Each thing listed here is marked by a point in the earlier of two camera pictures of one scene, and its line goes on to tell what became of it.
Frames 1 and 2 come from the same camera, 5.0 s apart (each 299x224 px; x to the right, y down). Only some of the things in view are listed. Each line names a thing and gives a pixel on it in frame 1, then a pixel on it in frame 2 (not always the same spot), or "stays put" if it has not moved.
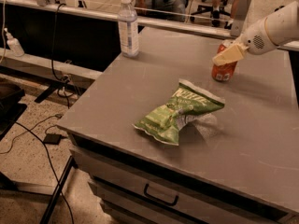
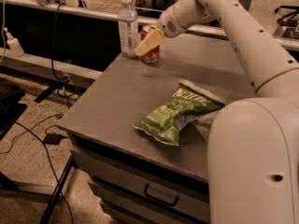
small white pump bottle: (14, 44) stays put
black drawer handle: (175, 200) stays put
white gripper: (254, 41) -> (167, 22)
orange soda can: (223, 73) -> (153, 56)
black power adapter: (52, 138) stays put
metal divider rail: (111, 15) stays put
